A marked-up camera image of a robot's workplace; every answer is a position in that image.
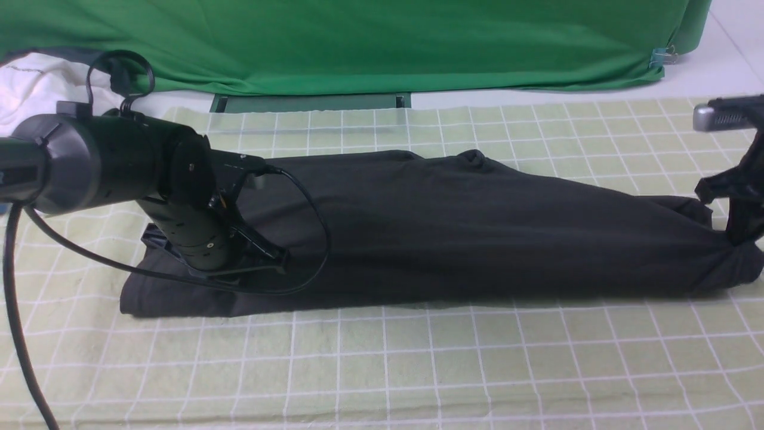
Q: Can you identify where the white crumpled shirt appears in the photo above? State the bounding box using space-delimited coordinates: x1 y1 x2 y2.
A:
1 54 125 137

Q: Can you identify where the blue binder clip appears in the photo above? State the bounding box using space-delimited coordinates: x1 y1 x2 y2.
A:
648 45 680 70

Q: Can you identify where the black cable image left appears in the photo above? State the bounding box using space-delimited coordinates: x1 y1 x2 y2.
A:
2 51 333 429

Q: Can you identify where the dark green metal base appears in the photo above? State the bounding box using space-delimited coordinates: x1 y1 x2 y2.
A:
210 93 411 113

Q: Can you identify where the green backdrop cloth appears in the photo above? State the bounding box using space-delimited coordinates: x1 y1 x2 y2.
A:
2 1 710 96

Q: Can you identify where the gray wrist camera image left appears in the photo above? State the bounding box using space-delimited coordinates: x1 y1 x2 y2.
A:
211 149 279 193

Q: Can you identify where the dark gray garment behind pile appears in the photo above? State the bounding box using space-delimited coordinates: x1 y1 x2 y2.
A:
2 46 135 96

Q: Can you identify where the dark gray long-sleeved shirt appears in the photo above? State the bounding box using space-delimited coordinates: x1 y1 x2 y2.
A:
119 150 762 318

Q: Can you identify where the light green checkered tablecloth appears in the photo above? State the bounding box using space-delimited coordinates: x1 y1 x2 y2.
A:
16 98 763 429

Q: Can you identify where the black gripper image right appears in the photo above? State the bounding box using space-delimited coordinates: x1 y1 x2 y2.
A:
695 130 763 245

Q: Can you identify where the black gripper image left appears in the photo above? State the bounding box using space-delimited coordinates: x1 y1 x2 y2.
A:
137 128 288 280

